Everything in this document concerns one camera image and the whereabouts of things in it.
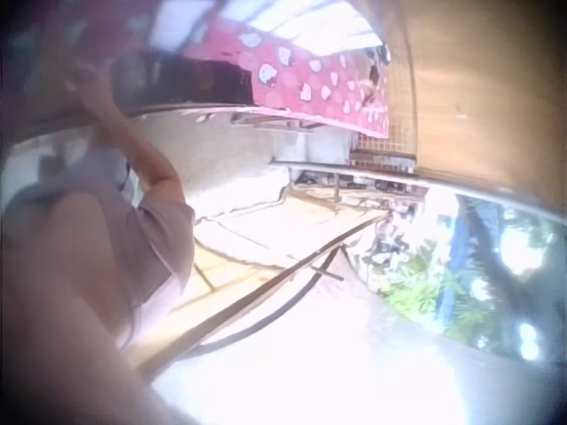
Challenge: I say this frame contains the pink patterned cloth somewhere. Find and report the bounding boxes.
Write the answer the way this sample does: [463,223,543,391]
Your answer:
[182,15,392,139]

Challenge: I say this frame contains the black hose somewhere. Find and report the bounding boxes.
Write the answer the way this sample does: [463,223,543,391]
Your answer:
[194,245,351,353]

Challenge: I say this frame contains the wire mesh panel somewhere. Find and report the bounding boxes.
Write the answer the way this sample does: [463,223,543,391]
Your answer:
[349,43,420,172]

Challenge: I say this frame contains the dark cloth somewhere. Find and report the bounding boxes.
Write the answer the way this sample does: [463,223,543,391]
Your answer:
[110,49,258,117]

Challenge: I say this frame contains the wooden slatted frame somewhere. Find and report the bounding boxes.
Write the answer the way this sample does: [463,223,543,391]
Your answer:
[132,194,393,377]

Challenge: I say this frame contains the green plants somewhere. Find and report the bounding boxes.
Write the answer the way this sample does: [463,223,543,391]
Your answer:
[353,207,559,355]

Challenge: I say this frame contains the blue tarp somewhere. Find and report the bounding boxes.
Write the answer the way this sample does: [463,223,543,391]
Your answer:
[436,197,493,324]

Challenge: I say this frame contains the metal rack with clutter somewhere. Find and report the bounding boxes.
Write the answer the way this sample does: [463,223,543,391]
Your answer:
[269,157,431,213]

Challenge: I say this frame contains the person's right hand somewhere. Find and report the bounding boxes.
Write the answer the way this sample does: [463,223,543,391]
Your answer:
[55,52,119,119]

